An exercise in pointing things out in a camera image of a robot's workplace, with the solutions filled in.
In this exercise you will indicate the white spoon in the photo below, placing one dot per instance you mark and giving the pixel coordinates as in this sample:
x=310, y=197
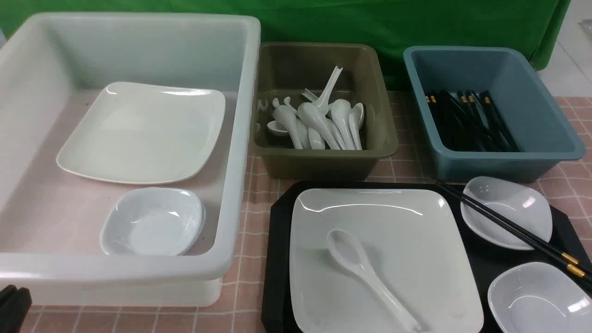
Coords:
x=312, y=117
x=284, y=115
x=322, y=101
x=340, y=111
x=348, y=251

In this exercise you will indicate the white square rice plate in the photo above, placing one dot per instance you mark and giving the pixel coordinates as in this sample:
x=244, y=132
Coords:
x=413, y=244

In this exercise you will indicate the small white bowl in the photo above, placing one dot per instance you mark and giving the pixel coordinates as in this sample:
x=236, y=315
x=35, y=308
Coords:
x=539, y=298
x=522, y=205
x=153, y=221

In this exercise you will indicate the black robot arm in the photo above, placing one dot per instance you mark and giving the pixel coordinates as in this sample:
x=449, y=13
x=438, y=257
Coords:
x=14, y=305

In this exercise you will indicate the white square plate in bin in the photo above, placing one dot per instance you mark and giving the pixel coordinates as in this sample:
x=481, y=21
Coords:
x=145, y=134

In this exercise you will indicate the upright white spoon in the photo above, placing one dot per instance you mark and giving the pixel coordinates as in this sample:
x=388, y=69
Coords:
x=322, y=101

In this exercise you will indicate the olive green plastic bin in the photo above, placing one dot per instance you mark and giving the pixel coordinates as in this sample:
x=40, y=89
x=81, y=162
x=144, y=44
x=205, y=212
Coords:
x=285, y=70

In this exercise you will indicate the pink checked tablecloth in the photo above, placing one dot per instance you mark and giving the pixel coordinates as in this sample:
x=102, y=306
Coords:
x=567, y=186

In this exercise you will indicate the small white bowl in bin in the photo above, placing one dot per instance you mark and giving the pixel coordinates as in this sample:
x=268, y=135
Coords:
x=153, y=221

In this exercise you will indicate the large white plastic bin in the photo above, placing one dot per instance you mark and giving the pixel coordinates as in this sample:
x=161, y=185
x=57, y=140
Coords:
x=52, y=69

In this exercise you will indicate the green cloth backdrop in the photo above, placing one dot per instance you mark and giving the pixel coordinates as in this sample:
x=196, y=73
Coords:
x=530, y=27

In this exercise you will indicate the black chopsticks bundle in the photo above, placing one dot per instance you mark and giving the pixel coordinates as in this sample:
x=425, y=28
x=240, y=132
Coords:
x=467, y=121

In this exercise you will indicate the blue plastic bin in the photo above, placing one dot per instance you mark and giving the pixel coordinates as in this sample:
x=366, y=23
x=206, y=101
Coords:
x=538, y=125

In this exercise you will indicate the black plastic tray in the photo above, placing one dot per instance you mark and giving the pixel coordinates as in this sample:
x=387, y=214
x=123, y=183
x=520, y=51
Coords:
x=487, y=260

